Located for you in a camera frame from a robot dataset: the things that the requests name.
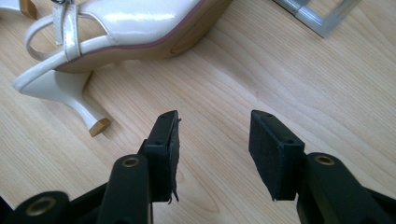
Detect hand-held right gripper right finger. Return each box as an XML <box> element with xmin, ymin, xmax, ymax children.
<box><xmin>247</xmin><ymin>108</ymin><xmax>306</xmax><ymax>203</ymax></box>

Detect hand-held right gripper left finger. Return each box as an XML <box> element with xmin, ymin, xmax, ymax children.
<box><xmin>144</xmin><ymin>109</ymin><xmax>182</xmax><ymax>205</ymax></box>

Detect metal shoe rack grey shelves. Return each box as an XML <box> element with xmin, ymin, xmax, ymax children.
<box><xmin>272</xmin><ymin>0</ymin><xmax>362</xmax><ymax>39</ymax></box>

